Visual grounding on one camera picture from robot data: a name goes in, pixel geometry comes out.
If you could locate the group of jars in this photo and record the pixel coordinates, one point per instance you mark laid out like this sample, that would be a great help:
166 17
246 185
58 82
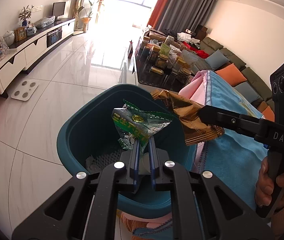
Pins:
159 62

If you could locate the clear plastic bag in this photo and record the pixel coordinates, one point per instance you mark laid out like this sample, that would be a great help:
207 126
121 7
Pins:
44 22

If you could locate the blue cushion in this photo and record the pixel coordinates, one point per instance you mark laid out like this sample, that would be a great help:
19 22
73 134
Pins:
217 60
246 92

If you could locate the white TV cabinet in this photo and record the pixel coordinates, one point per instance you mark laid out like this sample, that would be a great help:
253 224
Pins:
34 50

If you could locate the white ceramic jar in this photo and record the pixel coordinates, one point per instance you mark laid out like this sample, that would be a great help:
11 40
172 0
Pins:
8 38

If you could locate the black monitor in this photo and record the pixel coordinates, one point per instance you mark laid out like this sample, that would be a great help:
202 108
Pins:
58 10

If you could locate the tall leafy plant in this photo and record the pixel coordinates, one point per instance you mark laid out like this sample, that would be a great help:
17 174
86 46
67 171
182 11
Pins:
89 12

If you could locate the picture frame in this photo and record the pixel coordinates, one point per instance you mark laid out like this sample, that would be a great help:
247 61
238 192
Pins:
20 33

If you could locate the white foam fruit net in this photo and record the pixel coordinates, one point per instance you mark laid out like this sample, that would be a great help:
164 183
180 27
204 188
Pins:
107 158

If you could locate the dark wooden cabinet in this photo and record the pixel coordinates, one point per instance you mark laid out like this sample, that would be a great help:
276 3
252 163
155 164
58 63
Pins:
201 31

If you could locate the teal trash bin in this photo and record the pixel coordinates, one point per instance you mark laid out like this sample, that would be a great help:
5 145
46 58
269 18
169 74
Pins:
87 130

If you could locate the blue printed table cloth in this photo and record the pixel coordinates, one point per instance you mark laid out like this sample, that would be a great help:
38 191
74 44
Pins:
231 142

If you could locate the grey curtain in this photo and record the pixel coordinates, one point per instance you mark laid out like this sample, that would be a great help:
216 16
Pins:
187 5

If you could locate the red cloth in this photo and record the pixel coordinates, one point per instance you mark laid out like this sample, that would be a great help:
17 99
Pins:
199 53

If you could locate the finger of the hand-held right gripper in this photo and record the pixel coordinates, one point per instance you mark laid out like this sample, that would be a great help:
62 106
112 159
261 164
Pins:
227 121

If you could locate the orange cushion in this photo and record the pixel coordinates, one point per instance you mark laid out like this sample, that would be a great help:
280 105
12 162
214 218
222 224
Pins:
266 113
231 75

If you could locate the white tissue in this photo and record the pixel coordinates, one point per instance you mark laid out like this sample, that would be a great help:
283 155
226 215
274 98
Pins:
89 162

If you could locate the green snack wrapper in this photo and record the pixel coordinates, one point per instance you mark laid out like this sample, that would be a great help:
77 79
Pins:
137 122

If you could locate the wall socket plate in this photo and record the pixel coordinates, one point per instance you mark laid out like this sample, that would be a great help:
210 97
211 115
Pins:
38 8

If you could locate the person's right hand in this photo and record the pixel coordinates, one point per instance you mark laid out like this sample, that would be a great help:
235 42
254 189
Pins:
264 187

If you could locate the large gold snack wrapper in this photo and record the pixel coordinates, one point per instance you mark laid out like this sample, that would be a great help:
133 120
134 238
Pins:
194 120

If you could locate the blue white porcelain jar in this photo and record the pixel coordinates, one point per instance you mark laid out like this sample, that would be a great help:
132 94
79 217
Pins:
31 30

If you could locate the orange curtain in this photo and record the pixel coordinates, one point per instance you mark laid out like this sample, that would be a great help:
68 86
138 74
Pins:
160 2

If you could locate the glass coffee table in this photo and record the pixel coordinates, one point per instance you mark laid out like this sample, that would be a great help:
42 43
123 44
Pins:
147 77

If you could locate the green sofa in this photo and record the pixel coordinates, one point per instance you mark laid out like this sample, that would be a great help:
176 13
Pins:
254 80

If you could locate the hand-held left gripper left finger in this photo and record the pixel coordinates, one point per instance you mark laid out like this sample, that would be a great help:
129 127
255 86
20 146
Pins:
136 165

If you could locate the white clothes pile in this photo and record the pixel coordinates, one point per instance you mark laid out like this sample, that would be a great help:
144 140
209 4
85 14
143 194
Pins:
185 38

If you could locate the brown ottoman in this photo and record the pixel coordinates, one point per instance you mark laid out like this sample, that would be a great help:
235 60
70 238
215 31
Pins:
157 33

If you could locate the vase with branches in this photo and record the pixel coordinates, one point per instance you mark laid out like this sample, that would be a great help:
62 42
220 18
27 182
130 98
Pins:
26 15

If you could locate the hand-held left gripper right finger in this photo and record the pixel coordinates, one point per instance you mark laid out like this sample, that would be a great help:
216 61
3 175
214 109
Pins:
152 165

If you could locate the white bathroom scale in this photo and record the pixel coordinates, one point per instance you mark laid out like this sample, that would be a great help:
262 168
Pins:
24 90

